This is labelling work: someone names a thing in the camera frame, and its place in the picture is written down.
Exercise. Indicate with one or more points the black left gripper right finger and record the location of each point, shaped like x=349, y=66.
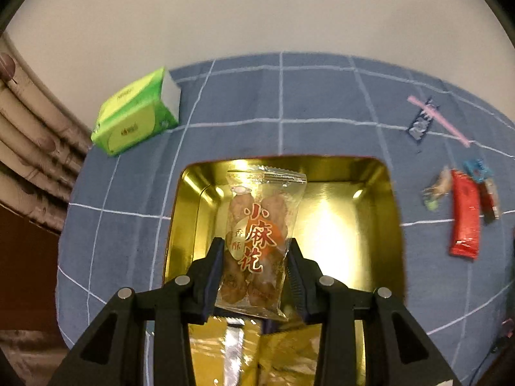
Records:
x=397, y=349

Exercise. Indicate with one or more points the yellow snack packet in tin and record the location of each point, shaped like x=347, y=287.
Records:
x=289, y=357

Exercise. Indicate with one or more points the red snack bar wrapper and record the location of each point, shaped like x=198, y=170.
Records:
x=466, y=213

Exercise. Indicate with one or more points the clear fried twist snack bag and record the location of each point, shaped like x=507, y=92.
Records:
x=262, y=212

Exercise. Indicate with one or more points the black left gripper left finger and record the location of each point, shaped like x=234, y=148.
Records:
x=110, y=351

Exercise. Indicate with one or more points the gold and red tin box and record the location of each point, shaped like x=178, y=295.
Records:
x=347, y=222

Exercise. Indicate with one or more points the blue cookie wrapper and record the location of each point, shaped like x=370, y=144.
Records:
x=488, y=192

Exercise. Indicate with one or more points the silver snack packet in tin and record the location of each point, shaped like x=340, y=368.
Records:
x=224, y=351

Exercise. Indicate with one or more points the green tissue pack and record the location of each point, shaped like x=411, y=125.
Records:
x=140, y=110

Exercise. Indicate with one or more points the beige patterned curtain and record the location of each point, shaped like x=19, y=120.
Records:
x=42, y=148

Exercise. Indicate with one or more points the pink wafer stick wrapper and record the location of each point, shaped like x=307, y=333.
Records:
x=435, y=115

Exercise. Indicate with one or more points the small green nut packet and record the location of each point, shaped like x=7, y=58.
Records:
x=440, y=188

